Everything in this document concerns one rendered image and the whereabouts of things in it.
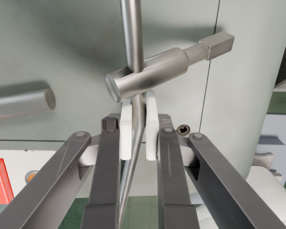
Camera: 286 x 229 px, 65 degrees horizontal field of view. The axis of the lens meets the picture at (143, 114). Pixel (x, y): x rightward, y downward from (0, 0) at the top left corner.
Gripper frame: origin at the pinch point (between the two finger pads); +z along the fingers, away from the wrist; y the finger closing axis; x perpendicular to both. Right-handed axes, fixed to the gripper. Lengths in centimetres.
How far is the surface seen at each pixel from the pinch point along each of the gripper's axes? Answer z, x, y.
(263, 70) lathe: 5.0, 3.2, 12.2
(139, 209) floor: 130, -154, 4
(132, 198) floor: 130, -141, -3
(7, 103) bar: 2.7, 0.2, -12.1
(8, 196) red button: 3.7, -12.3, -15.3
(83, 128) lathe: 4.7, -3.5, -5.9
